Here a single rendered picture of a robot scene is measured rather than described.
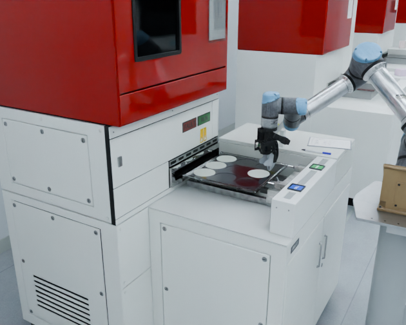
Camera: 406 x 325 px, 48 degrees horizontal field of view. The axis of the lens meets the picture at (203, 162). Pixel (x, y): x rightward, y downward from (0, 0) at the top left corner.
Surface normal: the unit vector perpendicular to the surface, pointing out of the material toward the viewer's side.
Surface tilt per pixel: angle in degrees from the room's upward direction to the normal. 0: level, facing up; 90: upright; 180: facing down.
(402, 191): 90
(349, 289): 0
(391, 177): 90
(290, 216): 90
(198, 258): 90
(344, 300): 0
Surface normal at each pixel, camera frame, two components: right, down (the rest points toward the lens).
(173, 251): -0.51, 0.29
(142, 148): 0.86, 0.18
